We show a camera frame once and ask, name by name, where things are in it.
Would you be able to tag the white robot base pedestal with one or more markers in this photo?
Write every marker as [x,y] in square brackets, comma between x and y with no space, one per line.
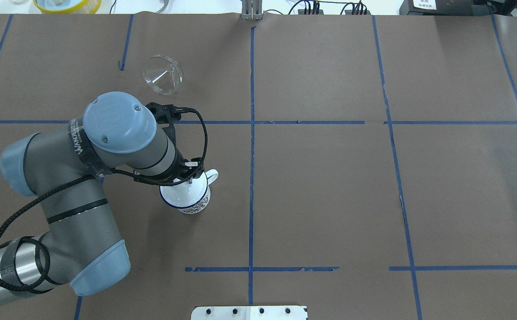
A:
[261,312]

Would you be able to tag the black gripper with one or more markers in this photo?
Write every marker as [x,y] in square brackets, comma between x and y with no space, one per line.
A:
[179,160]

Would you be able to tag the black power box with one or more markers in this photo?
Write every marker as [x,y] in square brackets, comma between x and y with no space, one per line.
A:
[444,8]

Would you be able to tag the aluminium frame post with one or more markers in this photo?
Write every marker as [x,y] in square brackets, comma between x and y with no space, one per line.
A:
[252,10]

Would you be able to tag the yellow tape roll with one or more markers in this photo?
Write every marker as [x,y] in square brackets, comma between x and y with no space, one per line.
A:
[67,6]

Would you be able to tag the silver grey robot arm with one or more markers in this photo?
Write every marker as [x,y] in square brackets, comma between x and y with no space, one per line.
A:
[67,234]

